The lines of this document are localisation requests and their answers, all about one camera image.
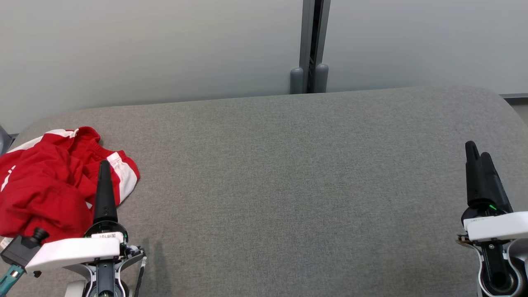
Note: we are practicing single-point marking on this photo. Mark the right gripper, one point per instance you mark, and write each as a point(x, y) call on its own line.
point(499, 227)

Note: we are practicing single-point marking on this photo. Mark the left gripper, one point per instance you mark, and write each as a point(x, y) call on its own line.
point(74, 251)

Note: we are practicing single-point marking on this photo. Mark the red shorts with white stripes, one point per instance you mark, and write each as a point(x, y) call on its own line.
point(41, 185)

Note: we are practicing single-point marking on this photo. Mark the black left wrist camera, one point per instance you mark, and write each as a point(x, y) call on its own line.
point(18, 251)

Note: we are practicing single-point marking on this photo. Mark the teal left camera connector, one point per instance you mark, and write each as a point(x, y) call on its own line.
point(8, 279)

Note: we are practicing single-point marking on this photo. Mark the grey rounded bumper post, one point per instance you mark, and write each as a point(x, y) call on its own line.
point(321, 78)
point(296, 80)

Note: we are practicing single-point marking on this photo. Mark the grey metal wall post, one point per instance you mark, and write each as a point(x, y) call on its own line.
point(313, 33)

